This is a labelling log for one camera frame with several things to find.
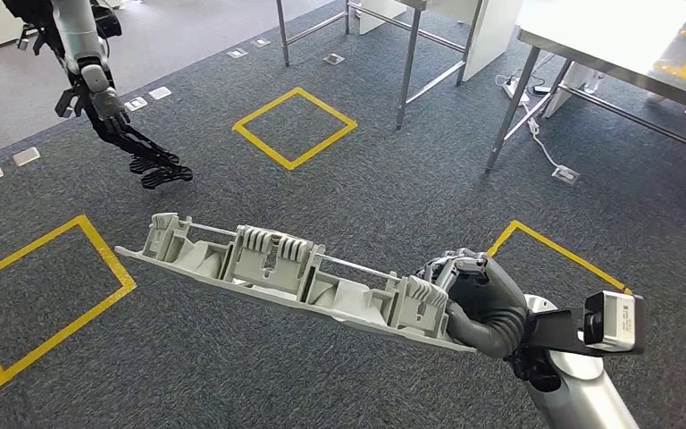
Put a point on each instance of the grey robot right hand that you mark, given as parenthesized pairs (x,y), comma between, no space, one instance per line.
(491,308)

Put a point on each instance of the grey plastic wheel hubcap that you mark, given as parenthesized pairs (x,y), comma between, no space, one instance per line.
(272,260)

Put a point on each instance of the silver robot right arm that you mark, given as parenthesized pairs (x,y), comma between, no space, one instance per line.
(585,397)

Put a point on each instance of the steel workbench with yellow tape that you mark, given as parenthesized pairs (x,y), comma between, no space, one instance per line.
(603,35)

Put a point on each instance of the white power strip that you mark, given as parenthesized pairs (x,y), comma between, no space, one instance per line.
(514,92)

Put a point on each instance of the black power adapter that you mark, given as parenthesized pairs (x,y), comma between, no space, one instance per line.
(541,90)

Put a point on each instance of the steel table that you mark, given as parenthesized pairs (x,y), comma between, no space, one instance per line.
(408,65)

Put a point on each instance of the steel floor cover plate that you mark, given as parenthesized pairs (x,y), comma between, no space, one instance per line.
(159,93)
(26,157)

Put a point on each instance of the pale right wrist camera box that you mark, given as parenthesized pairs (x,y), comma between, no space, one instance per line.
(615,323)

